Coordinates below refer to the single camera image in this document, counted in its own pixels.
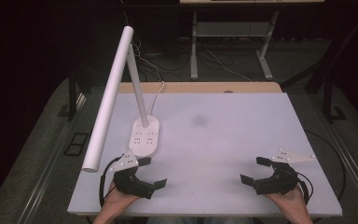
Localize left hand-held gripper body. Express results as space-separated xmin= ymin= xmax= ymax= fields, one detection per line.
xmin=108 ymin=150 xmax=157 ymax=201

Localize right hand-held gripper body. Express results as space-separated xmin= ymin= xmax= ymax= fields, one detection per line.
xmin=253 ymin=147 xmax=317 ymax=197

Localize person's right hand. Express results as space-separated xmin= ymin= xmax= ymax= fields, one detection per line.
xmin=265 ymin=184 xmax=310 ymax=217

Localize person's left hand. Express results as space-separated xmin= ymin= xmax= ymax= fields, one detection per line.
xmin=100 ymin=181 xmax=142 ymax=217

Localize white table mat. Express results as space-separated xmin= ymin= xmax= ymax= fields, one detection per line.
xmin=67 ymin=91 xmax=344 ymax=217

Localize white desk lamp with sockets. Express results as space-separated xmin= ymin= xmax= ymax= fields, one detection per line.
xmin=81 ymin=25 xmax=161 ymax=174

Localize black metal stand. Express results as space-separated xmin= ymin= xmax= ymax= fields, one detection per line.
xmin=57 ymin=68 xmax=86 ymax=122
xmin=279 ymin=12 xmax=358 ymax=123

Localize desk with grey metal legs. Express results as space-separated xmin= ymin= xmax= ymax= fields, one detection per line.
xmin=179 ymin=0 xmax=326 ymax=81

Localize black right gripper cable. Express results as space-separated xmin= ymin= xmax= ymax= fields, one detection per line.
xmin=296 ymin=171 xmax=314 ymax=205

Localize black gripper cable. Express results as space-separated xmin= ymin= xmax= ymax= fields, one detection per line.
xmin=98 ymin=155 xmax=123 ymax=208
xmin=296 ymin=171 xmax=314 ymax=205

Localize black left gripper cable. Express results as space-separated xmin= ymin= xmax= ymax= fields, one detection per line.
xmin=98 ymin=155 xmax=123 ymax=208

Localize white lamp cable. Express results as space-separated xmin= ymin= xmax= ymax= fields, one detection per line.
xmin=131 ymin=36 xmax=166 ymax=118

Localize long black floor cable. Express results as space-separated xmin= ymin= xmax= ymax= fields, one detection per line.
xmin=304 ymin=129 xmax=347 ymax=203

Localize black floor frame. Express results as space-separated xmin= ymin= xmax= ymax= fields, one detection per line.
xmin=62 ymin=132 xmax=90 ymax=157

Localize metal floor rail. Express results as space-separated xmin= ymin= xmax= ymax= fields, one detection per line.
xmin=307 ymin=92 xmax=358 ymax=220
xmin=18 ymin=92 xmax=89 ymax=224

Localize black floor cables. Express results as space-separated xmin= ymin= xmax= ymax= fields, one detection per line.
xmin=135 ymin=49 xmax=191 ymax=82

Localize white floor cable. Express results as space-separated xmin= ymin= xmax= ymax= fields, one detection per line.
xmin=204 ymin=49 xmax=254 ymax=83

